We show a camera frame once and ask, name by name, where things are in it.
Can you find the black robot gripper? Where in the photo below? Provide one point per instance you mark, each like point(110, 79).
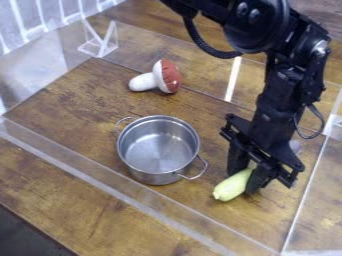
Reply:
point(272, 127)

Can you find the green handled metal spoon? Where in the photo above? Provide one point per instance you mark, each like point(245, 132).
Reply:
point(232, 186)

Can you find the small stainless steel pot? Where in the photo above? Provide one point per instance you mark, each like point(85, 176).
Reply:
point(158, 146)

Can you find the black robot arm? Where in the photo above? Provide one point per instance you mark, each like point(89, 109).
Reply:
point(266, 26)

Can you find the red white toy mushroom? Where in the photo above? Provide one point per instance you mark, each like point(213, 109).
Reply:
point(165, 77)

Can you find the clear acrylic enclosure wall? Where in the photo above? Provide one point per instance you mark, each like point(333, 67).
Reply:
point(66, 184)

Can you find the clear acrylic triangular bracket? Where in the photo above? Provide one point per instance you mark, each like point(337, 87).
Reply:
point(99, 46)

